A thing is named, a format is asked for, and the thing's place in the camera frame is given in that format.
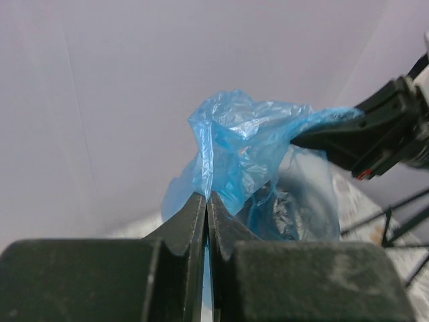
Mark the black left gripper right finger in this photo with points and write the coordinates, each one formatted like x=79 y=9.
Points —
x=256 y=280

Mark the blue plastic trash bag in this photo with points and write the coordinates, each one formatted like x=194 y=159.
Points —
x=241 y=145

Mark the floral patterned table mat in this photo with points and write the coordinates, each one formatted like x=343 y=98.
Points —
x=354 y=206

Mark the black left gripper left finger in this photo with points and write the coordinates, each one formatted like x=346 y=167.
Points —
x=155 y=278

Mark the dark grey trash bin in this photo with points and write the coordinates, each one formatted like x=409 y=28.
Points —
x=298 y=205

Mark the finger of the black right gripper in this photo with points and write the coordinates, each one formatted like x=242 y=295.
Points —
x=388 y=131

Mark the black tripod stand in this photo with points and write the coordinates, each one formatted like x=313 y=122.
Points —
x=391 y=233

